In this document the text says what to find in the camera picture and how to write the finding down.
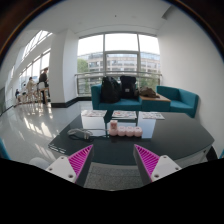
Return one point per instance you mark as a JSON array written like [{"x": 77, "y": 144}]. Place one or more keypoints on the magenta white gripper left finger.
[{"x": 75, "y": 167}]

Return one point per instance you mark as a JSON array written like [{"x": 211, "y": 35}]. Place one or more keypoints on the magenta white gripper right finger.
[{"x": 151, "y": 166}]

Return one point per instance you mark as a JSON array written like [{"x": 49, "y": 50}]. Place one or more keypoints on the pink charger plug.
[{"x": 113, "y": 124}]

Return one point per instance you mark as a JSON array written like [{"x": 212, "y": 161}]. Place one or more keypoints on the pink power strip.
[{"x": 126, "y": 131}]

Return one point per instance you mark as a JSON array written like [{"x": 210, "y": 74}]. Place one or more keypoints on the black glossy coffee table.
[{"x": 178, "y": 136}]

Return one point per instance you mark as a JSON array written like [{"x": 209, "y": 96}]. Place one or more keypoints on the magazine right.
[{"x": 152, "y": 115}]

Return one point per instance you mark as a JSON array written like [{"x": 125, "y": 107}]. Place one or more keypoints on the magazine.
[
  {"x": 124, "y": 114},
  {"x": 152, "y": 115},
  {"x": 94, "y": 113}
]

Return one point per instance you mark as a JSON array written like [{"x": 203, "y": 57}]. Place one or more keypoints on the magazine left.
[{"x": 94, "y": 113}]

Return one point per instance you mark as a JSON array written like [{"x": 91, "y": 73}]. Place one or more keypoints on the magazine middle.
[{"x": 124, "y": 114}]

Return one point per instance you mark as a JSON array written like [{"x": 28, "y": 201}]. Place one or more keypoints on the teal sofa left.
[{"x": 122, "y": 104}]

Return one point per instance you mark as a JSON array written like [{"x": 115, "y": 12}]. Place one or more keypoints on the teal sofa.
[
  {"x": 122, "y": 104},
  {"x": 181, "y": 100}
]

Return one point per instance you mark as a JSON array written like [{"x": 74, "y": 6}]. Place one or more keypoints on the wooden side table top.
[{"x": 158, "y": 98}]

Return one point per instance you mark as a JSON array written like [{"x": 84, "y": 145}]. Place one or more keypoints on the teal sofa right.
[{"x": 181, "y": 100}]

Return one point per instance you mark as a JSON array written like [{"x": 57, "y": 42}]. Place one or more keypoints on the brown bag on table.
[{"x": 147, "y": 92}]

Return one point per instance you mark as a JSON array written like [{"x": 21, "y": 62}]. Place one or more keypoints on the black backpack left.
[{"x": 110, "y": 90}]

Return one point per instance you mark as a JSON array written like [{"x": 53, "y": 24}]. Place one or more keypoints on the black backpack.
[
  {"x": 128, "y": 87},
  {"x": 110, "y": 90}
]

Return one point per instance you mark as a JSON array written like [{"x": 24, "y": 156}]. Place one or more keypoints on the black backpack right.
[{"x": 128, "y": 87}]

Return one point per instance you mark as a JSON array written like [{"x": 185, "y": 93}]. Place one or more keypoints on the seated person light clothes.
[{"x": 30, "y": 88}]

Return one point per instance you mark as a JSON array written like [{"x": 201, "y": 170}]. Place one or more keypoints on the standing person dark clothes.
[{"x": 43, "y": 77}]

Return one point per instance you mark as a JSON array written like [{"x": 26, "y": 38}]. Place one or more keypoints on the large window frame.
[{"x": 117, "y": 54}]

